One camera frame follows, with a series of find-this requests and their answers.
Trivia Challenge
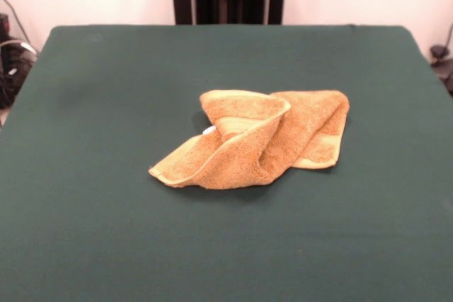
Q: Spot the tan terry towel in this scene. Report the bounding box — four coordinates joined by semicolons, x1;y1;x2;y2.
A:
147;88;350;190

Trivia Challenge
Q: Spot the black device with cable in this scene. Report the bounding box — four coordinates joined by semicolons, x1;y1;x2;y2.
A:
430;44;453;96

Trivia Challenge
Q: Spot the dark green tablecloth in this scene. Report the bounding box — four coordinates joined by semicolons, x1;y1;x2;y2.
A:
0;24;453;302

